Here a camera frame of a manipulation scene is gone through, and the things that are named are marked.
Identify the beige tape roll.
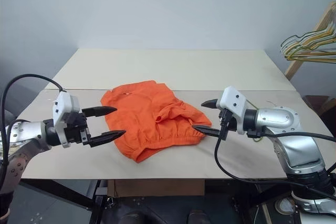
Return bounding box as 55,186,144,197
274,197,299,217

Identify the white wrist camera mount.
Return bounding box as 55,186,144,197
218,86,251,134
51,91,81,148

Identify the open brown cardboard box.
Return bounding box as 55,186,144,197
302,94,336,116

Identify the wooden clothes rack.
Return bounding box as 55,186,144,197
284,1,336,81

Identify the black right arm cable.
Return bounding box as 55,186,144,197
214,110,336,201

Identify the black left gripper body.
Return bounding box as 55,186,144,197
62,111,92,146

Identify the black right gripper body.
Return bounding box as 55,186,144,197
217,108,238,132

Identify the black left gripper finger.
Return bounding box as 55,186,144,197
81,105,118,118
88,130,128,148

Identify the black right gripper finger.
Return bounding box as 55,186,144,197
200,98,220,109
192,125,223,138

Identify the thin wooden stick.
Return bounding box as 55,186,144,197
260,202,273,224

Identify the orange shirt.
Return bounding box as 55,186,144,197
100,80,213,163

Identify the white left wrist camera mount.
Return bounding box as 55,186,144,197
51,91,81,148

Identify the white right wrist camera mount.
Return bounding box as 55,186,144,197
218,86,251,134

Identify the bunch of wire hangers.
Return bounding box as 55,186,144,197
283,29,336,59

